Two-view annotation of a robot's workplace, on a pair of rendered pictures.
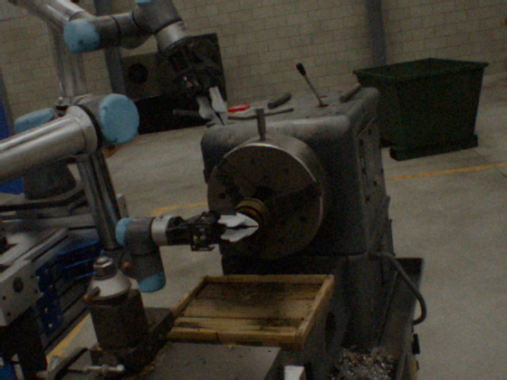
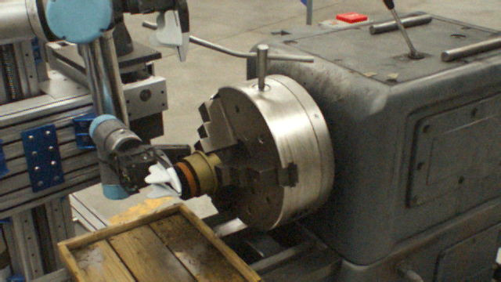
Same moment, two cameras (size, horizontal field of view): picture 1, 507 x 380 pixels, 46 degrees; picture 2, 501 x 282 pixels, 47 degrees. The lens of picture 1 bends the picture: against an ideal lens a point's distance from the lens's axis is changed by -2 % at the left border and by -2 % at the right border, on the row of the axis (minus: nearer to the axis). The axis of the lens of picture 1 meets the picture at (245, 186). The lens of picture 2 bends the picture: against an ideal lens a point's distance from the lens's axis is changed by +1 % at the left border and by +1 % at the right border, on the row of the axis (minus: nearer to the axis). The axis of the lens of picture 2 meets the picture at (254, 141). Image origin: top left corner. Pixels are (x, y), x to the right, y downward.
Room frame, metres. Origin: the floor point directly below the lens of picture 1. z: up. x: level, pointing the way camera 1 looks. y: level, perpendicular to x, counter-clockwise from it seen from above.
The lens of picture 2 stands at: (0.66, -0.64, 1.64)
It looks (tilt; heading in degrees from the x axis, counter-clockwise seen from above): 26 degrees down; 34
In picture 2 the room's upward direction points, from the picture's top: straight up
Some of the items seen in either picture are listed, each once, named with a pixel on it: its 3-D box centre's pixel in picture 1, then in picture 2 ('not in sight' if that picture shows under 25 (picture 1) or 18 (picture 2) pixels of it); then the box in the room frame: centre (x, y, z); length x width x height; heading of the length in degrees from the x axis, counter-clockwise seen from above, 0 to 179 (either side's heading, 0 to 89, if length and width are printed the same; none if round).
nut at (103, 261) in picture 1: (103, 265); not in sight; (1.01, 0.27, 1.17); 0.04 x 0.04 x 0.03
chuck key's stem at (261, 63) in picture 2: (262, 129); (261, 74); (1.56, -0.06, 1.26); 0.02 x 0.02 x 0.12; 27
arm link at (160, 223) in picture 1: (167, 230); (125, 147); (1.43, 0.21, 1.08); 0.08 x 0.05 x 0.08; 157
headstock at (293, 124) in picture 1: (302, 165); (387, 116); (1.95, -0.19, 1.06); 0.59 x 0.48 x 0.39; 157
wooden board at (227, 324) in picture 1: (247, 308); (157, 269); (1.33, 0.04, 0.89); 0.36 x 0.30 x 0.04; 67
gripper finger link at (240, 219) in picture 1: (235, 223); (160, 178); (1.35, 0.04, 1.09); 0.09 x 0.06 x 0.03; 67
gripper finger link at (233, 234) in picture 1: (238, 235); (161, 192); (1.35, 0.04, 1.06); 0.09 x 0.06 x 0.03; 67
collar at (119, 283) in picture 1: (108, 282); not in sight; (1.01, 0.27, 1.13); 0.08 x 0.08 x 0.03
